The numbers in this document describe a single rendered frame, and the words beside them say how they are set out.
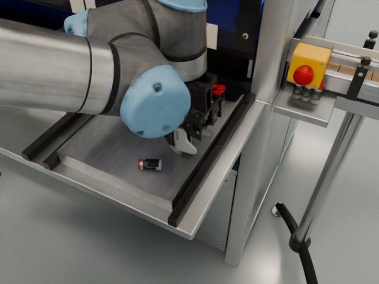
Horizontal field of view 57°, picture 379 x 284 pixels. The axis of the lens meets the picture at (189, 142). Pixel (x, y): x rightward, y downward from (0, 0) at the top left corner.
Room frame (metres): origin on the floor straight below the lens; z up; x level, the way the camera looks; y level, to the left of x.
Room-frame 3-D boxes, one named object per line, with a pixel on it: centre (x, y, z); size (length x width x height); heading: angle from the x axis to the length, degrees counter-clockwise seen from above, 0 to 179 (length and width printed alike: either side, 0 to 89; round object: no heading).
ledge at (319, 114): (0.69, -0.29, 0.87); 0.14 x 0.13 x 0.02; 153
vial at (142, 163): (0.46, 0.08, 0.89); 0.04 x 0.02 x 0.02; 88
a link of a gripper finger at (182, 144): (0.48, 0.01, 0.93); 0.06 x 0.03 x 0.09; 56
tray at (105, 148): (0.56, 0.07, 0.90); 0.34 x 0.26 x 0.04; 153
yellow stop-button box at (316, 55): (0.66, -0.26, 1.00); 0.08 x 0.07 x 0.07; 153
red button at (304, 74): (0.62, -0.24, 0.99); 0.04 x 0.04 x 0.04; 63
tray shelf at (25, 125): (0.68, 0.20, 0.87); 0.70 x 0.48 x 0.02; 63
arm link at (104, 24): (0.42, 0.10, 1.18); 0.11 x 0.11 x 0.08; 25
